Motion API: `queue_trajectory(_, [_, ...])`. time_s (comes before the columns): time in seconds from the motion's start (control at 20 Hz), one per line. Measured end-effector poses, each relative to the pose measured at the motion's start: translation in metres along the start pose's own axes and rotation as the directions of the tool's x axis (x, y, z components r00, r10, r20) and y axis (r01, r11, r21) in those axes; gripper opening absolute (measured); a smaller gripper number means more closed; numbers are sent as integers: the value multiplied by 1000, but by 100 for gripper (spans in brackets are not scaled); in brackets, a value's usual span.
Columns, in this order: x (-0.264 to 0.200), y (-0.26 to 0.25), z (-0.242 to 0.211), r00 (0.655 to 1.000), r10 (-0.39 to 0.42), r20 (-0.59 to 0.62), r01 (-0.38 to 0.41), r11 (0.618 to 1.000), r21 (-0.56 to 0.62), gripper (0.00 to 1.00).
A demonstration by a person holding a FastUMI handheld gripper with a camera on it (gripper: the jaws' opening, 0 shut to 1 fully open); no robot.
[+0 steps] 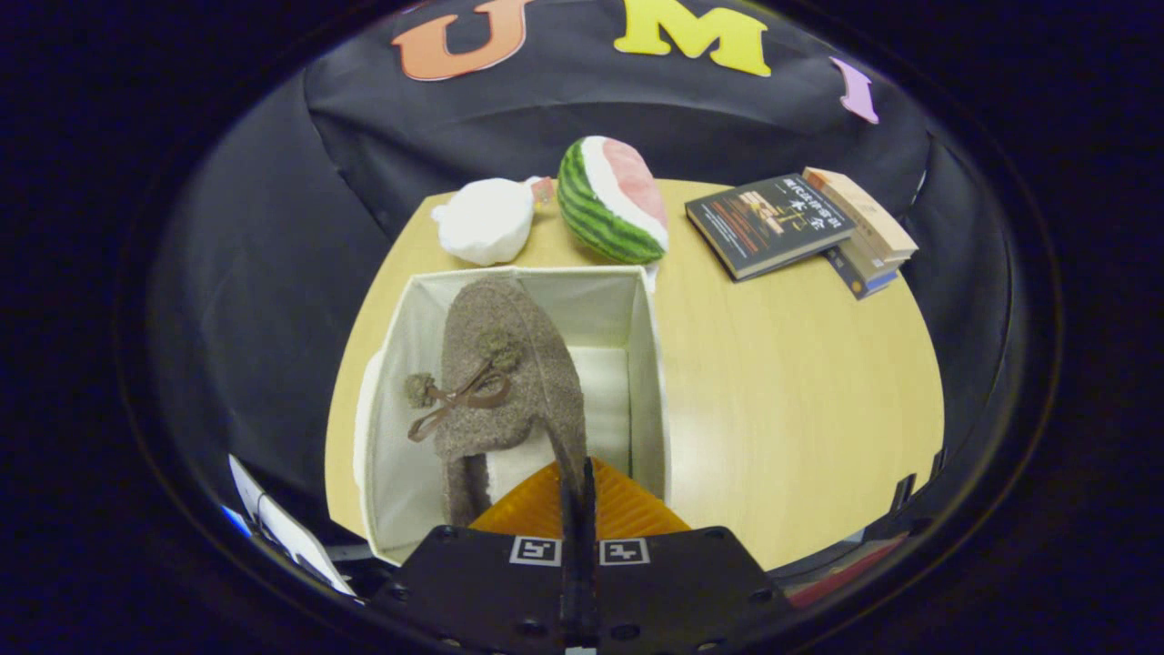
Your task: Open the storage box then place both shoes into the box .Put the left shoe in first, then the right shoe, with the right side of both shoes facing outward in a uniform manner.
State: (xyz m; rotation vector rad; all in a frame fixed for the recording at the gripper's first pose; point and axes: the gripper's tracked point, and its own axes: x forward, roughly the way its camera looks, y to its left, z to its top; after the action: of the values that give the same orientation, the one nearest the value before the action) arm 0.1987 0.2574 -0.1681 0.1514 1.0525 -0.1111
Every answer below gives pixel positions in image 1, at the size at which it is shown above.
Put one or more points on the grey fabric storage box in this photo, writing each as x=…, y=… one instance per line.
x=600, y=309

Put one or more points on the black book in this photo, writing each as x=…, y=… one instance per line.
x=764, y=223

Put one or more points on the blue book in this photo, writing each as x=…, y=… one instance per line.
x=859, y=273

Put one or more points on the white paper sheet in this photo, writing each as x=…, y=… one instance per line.
x=291, y=532

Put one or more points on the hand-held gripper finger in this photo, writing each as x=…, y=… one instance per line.
x=591, y=582
x=572, y=582

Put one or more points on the white plush toy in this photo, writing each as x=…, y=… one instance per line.
x=486, y=223

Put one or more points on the watermelon slice plush toy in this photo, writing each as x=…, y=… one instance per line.
x=605, y=209

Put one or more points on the brown slipper shoe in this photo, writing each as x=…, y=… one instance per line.
x=509, y=364

